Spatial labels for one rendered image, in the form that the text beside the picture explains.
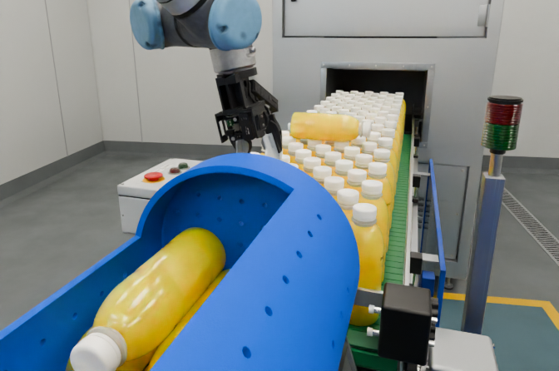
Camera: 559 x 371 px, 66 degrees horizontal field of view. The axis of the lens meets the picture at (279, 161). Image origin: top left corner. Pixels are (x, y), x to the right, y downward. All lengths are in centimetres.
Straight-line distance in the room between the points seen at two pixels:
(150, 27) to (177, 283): 37
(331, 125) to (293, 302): 81
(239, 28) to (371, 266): 42
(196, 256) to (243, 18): 29
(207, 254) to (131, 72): 483
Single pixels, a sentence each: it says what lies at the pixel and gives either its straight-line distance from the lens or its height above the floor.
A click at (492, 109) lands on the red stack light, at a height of 124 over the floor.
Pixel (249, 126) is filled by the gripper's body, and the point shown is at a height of 123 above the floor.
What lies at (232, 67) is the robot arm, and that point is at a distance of 74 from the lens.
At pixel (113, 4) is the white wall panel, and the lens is 535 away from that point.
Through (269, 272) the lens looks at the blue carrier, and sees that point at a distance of 34.
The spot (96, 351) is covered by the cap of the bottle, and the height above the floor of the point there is 113.
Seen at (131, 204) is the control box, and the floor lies 106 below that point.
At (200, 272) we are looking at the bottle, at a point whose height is 113.
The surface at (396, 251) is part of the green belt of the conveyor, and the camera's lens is 104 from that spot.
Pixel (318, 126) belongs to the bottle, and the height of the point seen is 115.
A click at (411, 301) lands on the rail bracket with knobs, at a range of 69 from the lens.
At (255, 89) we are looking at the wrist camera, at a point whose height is 128.
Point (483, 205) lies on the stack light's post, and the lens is 98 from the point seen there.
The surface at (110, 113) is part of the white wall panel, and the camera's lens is 550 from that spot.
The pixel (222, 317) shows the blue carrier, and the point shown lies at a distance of 29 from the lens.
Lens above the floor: 138
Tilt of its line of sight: 16 degrees down
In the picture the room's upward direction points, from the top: straight up
